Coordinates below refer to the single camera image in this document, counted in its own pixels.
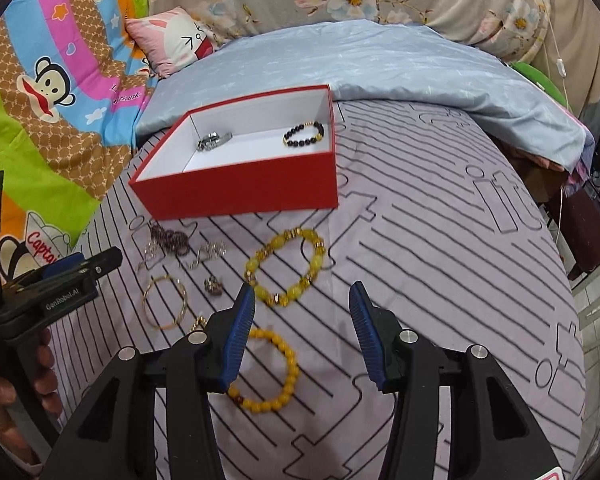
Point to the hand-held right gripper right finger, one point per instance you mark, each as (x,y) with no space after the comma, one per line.
(365,340)

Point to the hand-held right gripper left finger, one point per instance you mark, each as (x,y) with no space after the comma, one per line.
(240,342)

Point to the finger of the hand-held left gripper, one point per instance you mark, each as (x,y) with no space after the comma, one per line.
(62,266)
(102,261)

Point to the silver crown pendant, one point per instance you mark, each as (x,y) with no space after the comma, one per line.
(152,252)
(211,250)

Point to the thin gold bangle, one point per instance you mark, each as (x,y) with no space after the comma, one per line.
(149,310)

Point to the red cardboard box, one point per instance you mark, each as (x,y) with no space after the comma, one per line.
(255,185)

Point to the cartoon monkey blanket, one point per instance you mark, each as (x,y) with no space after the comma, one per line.
(55,110)

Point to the silver wristwatch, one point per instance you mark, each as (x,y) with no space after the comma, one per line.
(214,141)

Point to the pink rabbit pillow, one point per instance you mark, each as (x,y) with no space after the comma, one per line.
(177,42)

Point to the dark brown furniture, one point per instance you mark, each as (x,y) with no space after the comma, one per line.
(587,230)

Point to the light blue quilt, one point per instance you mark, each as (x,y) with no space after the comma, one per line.
(380,65)

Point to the green plastic object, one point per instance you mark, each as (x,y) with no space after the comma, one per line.
(542,80)

